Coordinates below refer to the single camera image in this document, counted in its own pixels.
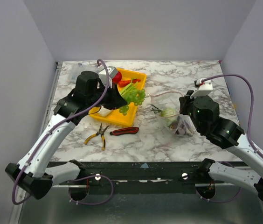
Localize toy celery bunch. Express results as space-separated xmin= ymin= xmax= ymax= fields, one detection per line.
xmin=116 ymin=83 xmax=137 ymax=95

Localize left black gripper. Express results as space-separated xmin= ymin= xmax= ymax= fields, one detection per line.
xmin=88 ymin=82 xmax=128 ymax=110

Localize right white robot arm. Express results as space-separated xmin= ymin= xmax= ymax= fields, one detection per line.
xmin=179 ymin=91 xmax=263 ymax=202

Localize yellow plastic tray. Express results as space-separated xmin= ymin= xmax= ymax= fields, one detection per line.
xmin=89 ymin=68 xmax=147 ymax=127

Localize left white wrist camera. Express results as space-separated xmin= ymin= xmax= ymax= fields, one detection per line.
xmin=98 ymin=67 xmax=118 ymax=87

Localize black metal base rail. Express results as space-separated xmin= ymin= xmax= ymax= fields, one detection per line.
xmin=60 ymin=162 xmax=211 ymax=194

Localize dark red toy beet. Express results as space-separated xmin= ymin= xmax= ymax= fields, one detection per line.
xmin=168 ymin=122 xmax=177 ymax=130

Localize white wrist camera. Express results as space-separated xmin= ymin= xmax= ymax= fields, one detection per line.
xmin=190 ymin=79 xmax=213 ymax=98
xmin=98 ymin=67 xmax=118 ymax=87

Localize red black utility knife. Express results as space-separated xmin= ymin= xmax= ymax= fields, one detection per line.
xmin=110 ymin=127 xmax=139 ymax=136

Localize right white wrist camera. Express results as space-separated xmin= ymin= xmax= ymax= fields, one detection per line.
xmin=190 ymin=79 xmax=213 ymax=98

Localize green toy cabbage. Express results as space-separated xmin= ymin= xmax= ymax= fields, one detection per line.
xmin=160 ymin=108 xmax=178 ymax=122

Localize green toy grapes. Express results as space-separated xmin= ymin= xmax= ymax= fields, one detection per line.
xmin=119 ymin=89 xmax=145 ymax=116

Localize clear zip top bag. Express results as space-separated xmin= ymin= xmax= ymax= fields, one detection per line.
xmin=150 ymin=91 xmax=194 ymax=137

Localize clear plastic screw box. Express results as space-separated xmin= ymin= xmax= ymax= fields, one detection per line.
xmin=68 ymin=63 xmax=98 ymax=84

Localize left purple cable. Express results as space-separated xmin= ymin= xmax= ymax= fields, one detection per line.
xmin=12 ymin=59 xmax=115 ymax=206

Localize yellow handled pliers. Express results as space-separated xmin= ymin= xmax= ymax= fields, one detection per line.
xmin=83 ymin=123 xmax=110 ymax=151

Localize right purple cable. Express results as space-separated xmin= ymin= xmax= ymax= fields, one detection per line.
xmin=193 ymin=74 xmax=263 ymax=203

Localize purple cable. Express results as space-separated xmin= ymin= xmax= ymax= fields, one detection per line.
xmin=12 ymin=59 xmax=115 ymax=206
xmin=193 ymin=74 xmax=263 ymax=203

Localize red toy tomato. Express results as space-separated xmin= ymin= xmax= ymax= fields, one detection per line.
xmin=112 ymin=71 xmax=122 ymax=84

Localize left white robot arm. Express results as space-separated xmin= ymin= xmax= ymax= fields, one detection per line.
xmin=5 ymin=71 xmax=127 ymax=199

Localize red toy chili pepper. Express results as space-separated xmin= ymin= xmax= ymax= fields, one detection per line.
xmin=118 ymin=79 xmax=141 ymax=88

